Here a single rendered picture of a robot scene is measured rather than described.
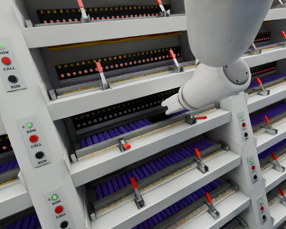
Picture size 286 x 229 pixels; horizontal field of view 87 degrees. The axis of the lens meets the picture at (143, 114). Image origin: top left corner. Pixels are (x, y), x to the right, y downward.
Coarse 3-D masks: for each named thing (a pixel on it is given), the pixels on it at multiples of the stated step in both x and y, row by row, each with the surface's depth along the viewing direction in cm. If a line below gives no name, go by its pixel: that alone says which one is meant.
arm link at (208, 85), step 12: (240, 60) 30; (204, 72) 32; (216, 72) 29; (228, 72) 28; (240, 72) 29; (192, 84) 36; (204, 84) 32; (216, 84) 29; (228, 84) 28; (240, 84) 29; (192, 96) 37; (204, 96) 34; (216, 96) 32; (228, 96) 31
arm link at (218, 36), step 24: (192, 0) 15; (216, 0) 13; (240, 0) 13; (264, 0) 13; (192, 24) 18; (216, 24) 15; (240, 24) 15; (192, 48) 22; (216, 48) 18; (240, 48) 19
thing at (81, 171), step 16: (144, 112) 66; (224, 112) 60; (96, 128) 59; (176, 128) 54; (192, 128) 54; (208, 128) 57; (64, 144) 45; (144, 144) 47; (160, 144) 50; (64, 160) 38; (80, 160) 45; (96, 160) 43; (112, 160) 44; (128, 160) 46; (80, 176) 41; (96, 176) 43
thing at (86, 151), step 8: (192, 112) 59; (200, 112) 61; (208, 112) 60; (168, 120) 55; (176, 120) 57; (144, 128) 53; (152, 128) 53; (120, 136) 50; (128, 136) 50; (136, 136) 51; (96, 144) 47; (104, 144) 47; (112, 144) 48; (80, 152) 45; (88, 152) 46
